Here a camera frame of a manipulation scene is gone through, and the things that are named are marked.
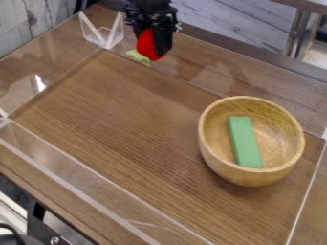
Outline red plush strawberry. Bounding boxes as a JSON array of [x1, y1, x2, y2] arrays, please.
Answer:
[[127, 29, 165, 66]]

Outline black table leg mount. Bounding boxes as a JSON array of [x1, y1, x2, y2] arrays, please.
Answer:
[[27, 202, 74, 245]]

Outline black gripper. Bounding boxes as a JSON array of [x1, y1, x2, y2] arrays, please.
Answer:
[[125, 0, 179, 56]]

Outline clear acrylic corner bracket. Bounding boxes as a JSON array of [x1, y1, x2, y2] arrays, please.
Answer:
[[78, 12, 125, 50]]

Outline black cable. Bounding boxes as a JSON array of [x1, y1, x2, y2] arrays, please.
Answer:
[[0, 222, 27, 245]]

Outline clear acrylic front barrier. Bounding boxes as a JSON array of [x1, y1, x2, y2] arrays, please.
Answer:
[[0, 114, 214, 245]]

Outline wooden bowl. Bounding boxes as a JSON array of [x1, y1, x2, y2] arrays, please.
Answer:
[[198, 96, 306, 187]]

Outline green rectangular block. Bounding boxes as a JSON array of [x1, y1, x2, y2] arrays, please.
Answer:
[[227, 116, 263, 168]]

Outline metal stand in background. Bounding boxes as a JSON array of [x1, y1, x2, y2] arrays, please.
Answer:
[[273, 0, 327, 60]]

